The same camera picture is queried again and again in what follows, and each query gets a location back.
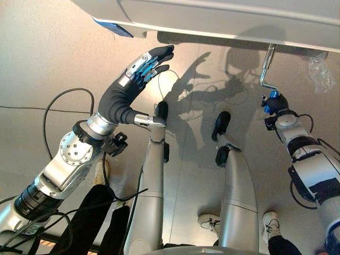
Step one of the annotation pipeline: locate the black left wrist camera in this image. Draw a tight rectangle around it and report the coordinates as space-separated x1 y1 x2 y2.
103 132 129 158

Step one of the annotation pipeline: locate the robot left foot black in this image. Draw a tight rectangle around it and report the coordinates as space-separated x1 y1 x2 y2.
156 100 169 124

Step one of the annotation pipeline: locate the thin black floor cable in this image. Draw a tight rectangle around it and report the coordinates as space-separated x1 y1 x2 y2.
0 105 91 114

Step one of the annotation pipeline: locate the robot torso grey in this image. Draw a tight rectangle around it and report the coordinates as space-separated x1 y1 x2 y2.
148 245 222 255

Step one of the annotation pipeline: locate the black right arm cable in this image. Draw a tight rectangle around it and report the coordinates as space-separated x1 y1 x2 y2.
299 114 315 134

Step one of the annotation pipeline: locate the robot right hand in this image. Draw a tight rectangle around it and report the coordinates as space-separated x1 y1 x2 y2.
261 93 291 116

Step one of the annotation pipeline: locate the robot right foot black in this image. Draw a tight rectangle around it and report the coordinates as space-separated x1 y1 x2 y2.
211 111 232 142

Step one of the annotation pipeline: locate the clear plastic wrap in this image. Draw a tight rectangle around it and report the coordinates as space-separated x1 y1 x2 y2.
307 52 336 94

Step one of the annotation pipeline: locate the robot right leg silver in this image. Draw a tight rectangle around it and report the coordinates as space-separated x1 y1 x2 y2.
215 132 260 253

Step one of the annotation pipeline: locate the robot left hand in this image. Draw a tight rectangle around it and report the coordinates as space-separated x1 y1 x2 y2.
87 44 175 139

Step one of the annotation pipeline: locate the robot foot black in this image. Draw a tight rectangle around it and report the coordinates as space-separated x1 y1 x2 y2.
211 111 232 142
156 100 169 124

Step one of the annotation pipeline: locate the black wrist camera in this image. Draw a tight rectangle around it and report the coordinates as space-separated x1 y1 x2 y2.
264 116 277 131
103 132 129 158

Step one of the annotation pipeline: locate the person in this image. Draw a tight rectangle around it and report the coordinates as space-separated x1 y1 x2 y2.
52 159 134 255
197 211 303 255

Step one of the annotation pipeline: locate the thick black looped cable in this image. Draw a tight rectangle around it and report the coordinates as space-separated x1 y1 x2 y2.
43 88 95 160

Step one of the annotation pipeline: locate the thin grey looped wire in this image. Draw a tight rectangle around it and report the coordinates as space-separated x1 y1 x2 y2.
157 70 182 102

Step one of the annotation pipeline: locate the silver crank handle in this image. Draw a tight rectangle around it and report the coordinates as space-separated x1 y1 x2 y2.
259 44 280 99

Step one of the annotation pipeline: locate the blue label sticker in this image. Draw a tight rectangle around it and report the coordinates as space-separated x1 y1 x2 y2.
92 16 134 39

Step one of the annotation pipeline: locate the robot left leg silver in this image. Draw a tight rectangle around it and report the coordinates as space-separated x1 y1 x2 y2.
123 121 171 252

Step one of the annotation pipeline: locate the robot leg silver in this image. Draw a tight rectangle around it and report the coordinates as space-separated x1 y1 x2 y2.
215 132 260 253
123 121 171 252

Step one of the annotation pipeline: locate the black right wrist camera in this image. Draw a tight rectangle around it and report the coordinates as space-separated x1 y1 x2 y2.
264 116 277 131

